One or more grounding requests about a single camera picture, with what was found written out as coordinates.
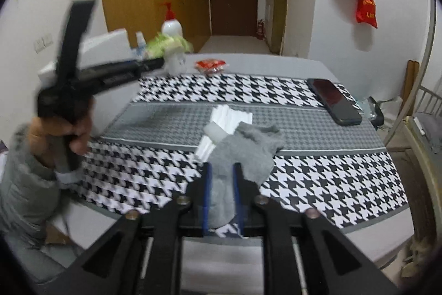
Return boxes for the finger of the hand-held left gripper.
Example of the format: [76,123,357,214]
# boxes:
[104,57,166,72]
[98,69,144,88]

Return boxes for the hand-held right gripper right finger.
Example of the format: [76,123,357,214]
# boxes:
[232,162,401,295]

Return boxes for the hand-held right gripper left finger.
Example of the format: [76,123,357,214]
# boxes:
[38,162,212,295]

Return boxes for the green-white bundle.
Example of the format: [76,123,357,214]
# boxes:
[145,32,194,59]

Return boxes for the white foam box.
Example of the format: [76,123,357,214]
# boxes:
[37,29,140,138]

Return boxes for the grey sock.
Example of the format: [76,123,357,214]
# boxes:
[202,122,285,230]

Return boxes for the white foam net sleeve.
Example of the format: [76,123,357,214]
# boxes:
[195,104,254,162]

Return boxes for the person's left forearm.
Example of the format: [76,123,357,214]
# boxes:
[0,124,83,247]

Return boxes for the person's left hand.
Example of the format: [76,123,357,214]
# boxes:
[28,96,95,168]

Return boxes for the blue spray bottle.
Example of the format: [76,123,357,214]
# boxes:
[135,32,147,59]

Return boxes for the white pump bottle red pump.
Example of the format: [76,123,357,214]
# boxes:
[159,2,187,76]

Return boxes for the red snack packet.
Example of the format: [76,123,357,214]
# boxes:
[196,58,229,75]

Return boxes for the houndstooth table runner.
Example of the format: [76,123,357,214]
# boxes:
[65,73,410,237]

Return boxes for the black smartphone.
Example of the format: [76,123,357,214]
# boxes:
[307,78,363,126]

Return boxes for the brown cardboard piece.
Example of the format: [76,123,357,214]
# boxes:
[41,224,75,247]

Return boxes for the wooden board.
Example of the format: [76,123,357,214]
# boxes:
[402,60,420,118]

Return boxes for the grey folded cloth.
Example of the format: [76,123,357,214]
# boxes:
[414,112,442,154]

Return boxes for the metal bunk bed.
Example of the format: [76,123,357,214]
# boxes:
[383,0,442,247]

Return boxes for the clear bag black handle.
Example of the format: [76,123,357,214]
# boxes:
[359,96,404,130]

